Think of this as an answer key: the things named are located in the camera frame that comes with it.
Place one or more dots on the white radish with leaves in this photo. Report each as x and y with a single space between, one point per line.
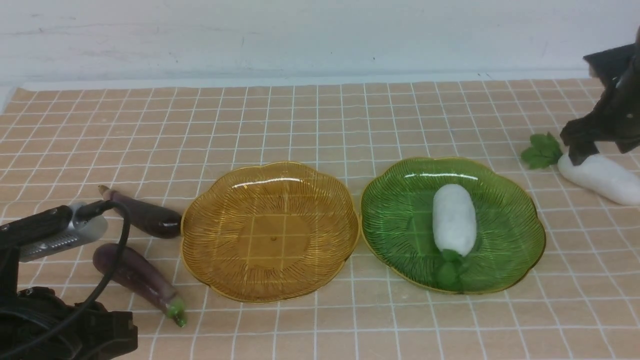
597 173

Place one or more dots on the purple eggplant green stem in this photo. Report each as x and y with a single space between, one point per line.
138 275

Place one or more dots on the green glass plate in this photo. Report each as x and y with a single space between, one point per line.
397 223

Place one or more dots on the amber glass plate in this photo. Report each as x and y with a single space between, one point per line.
270 233

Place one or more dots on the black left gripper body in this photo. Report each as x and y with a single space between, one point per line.
37 325

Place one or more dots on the white radish in plate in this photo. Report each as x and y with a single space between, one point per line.
454 222

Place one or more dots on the orange checkered tablecloth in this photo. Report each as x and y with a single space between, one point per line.
168 145

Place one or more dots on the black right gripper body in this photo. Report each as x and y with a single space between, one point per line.
615 117

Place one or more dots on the purple eggplant brown stem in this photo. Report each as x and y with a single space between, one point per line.
155 220

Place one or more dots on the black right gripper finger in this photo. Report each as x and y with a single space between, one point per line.
578 152

